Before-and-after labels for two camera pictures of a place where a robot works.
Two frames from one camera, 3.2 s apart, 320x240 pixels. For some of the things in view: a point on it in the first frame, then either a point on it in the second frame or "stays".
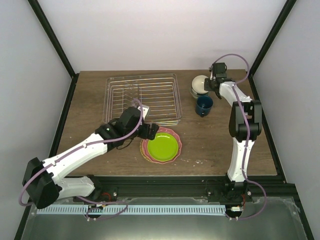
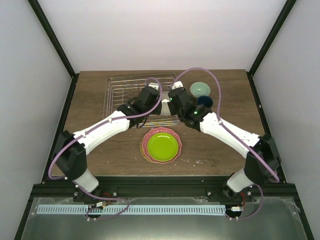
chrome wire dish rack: [160, 93] stays
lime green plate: [163, 147] stays
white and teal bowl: [197, 89] to [165, 109]
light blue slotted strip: [135, 210] stays
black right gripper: [206, 86] to [172, 111]
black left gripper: [145, 134] to [157, 111]
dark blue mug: [203, 105] stays
